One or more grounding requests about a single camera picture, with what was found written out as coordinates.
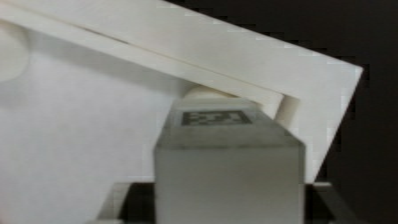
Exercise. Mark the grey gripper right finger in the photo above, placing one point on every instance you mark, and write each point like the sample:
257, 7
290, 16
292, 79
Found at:
328, 210

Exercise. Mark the white front fence wall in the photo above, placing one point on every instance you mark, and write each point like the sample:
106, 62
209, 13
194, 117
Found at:
203, 50

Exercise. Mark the white square table top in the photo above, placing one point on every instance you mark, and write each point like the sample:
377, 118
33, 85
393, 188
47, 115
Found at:
84, 108

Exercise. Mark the white table leg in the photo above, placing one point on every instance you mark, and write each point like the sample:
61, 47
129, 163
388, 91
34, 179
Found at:
228, 164

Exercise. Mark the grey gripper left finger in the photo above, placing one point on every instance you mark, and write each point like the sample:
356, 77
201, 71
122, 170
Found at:
129, 205

